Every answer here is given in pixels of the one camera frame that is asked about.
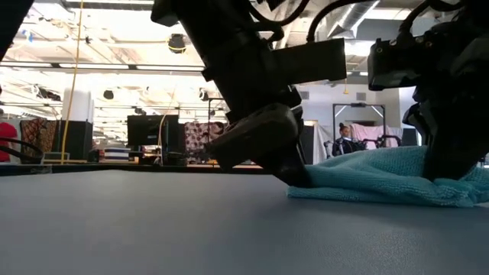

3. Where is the black cable loop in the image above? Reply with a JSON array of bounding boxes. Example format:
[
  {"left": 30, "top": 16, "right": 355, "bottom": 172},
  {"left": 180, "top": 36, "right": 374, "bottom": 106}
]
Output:
[{"left": 0, "top": 136, "right": 44, "bottom": 164}]

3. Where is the silver ventilation duct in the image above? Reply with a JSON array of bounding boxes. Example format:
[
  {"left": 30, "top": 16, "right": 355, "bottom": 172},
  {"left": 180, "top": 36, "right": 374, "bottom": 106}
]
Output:
[{"left": 326, "top": 0, "right": 381, "bottom": 39}]

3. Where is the striped stack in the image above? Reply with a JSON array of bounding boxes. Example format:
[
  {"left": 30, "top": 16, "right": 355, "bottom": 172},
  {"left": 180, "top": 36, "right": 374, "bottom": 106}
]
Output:
[{"left": 102, "top": 147, "right": 131, "bottom": 161}]

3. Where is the white cloth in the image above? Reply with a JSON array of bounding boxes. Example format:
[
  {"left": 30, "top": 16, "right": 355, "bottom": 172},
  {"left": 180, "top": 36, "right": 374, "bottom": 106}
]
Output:
[{"left": 313, "top": 125, "right": 337, "bottom": 163}]

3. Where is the black right camera cable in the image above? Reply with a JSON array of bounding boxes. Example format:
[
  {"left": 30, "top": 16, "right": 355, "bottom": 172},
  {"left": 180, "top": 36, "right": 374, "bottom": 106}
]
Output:
[{"left": 398, "top": 0, "right": 465, "bottom": 35}]

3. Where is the tall black cabinet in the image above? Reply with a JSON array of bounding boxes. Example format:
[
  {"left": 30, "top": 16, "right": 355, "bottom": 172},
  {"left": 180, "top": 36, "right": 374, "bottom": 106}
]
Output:
[{"left": 162, "top": 122, "right": 187, "bottom": 167}]

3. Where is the black partition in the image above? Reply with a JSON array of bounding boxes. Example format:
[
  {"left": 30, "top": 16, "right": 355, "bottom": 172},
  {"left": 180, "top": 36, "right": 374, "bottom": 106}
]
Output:
[{"left": 300, "top": 124, "right": 315, "bottom": 165}]

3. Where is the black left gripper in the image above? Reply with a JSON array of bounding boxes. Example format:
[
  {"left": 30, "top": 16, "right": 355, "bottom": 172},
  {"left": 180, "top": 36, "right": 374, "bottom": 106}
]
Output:
[{"left": 202, "top": 41, "right": 313, "bottom": 188}]

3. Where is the yellow cable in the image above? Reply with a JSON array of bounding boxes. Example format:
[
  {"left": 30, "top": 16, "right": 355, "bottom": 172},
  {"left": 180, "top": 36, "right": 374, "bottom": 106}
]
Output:
[{"left": 60, "top": 0, "right": 85, "bottom": 166}]

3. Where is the black table frame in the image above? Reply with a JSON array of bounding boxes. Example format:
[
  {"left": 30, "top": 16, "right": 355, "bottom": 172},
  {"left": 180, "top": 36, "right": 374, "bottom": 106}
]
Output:
[{"left": 0, "top": 163, "right": 291, "bottom": 177}]

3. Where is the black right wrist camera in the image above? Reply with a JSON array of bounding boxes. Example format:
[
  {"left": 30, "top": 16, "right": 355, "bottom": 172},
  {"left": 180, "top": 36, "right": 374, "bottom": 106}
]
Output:
[{"left": 367, "top": 34, "right": 425, "bottom": 92}]

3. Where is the ceiling light strip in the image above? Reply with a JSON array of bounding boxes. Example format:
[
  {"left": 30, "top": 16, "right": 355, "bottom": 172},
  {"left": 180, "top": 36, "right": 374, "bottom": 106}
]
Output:
[{"left": 0, "top": 60, "right": 370, "bottom": 76}]

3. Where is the black camera cable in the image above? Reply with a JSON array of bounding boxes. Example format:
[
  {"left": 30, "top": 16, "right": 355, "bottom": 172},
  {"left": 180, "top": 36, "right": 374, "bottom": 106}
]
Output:
[
  {"left": 306, "top": 0, "right": 379, "bottom": 43},
  {"left": 398, "top": 0, "right": 465, "bottom": 35}
]

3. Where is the black left camera cable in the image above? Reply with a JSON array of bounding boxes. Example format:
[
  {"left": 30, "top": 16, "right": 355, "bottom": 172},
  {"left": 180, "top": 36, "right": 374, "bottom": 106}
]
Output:
[{"left": 306, "top": 0, "right": 379, "bottom": 43}]

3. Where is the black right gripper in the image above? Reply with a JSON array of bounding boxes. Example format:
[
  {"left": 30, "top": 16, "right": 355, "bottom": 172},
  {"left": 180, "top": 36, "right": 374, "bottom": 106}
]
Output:
[{"left": 404, "top": 22, "right": 489, "bottom": 183}]

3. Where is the pink cloth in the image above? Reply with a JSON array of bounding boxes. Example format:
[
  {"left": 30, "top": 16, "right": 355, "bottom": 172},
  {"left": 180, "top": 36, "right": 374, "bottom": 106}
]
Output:
[{"left": 351, "top": 122, "right": 404, "bottom": 148}]

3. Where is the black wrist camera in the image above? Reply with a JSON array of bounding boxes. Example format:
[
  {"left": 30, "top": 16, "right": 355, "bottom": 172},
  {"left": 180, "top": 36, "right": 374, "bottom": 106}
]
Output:
[
  {"left": 367, "top": 34, "right": 425, "bottom": 92},
  {"left": 271, "top": 37, "right": 348, "bottom": 86}
]

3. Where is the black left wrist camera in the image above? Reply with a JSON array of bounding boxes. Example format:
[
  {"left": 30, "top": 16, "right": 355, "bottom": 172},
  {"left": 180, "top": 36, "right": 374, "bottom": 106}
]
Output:
[{"left": 271, "top": 37, "right": 348, "bottom": 86}]

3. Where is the person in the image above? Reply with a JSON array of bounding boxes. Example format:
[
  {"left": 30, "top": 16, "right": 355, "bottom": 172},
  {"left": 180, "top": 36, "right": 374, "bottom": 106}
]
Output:
[
  {"left": 331, "top": 122, "right": 368, "bottom": 157},
  {"left": 0, "top": 108, "right": 19, "bottom": 163}
]

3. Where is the low grey box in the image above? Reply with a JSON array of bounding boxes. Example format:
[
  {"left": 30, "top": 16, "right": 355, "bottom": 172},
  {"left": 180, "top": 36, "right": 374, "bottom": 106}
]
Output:
[{"left": 40, "top": 151, "right": 71, "bottom": 165}]

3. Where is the white pillar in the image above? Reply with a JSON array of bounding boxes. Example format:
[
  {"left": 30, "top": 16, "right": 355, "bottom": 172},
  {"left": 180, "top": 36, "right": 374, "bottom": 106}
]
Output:
[{"left": 61, "top": 89, "right": 95, "bottom": 123}]

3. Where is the black monitor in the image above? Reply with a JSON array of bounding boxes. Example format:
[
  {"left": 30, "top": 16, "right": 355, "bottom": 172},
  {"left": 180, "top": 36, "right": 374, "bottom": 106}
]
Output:
[{"left": 127, "top": 114, "right": 180, "bottom": 148}]

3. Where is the red patterned cloth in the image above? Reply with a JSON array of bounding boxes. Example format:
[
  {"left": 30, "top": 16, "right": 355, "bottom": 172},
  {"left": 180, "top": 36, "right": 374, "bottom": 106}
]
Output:
[{"left": 19, "top": 118, "right": 58, "bottom": 160}]

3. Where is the light blue microfiber towel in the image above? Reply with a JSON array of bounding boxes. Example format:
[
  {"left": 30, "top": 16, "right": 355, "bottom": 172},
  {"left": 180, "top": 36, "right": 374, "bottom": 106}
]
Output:
[{"left": 286, "top": 144, "right": 489, "bottom": 209}]

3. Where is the black station frame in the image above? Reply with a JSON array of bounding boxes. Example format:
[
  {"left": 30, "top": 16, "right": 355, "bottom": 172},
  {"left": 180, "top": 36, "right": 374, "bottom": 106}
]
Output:
[
  {"left": 332, "top": 102, "right": 387, "bottom": 150},
  {"left": 207, "top": 97, "right": 226, "bottom": 127}
]

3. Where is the black ceiling camera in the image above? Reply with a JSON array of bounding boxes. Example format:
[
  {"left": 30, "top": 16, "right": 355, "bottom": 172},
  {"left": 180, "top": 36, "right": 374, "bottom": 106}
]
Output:
[{"left": 167, "top": 33, "right": 187, "bottom": 54}]

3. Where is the black panel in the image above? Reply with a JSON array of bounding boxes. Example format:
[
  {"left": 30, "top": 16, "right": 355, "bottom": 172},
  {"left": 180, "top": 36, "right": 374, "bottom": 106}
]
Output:
[{"left": 400, "top": 128, "right": 419, "bottom": 147}]

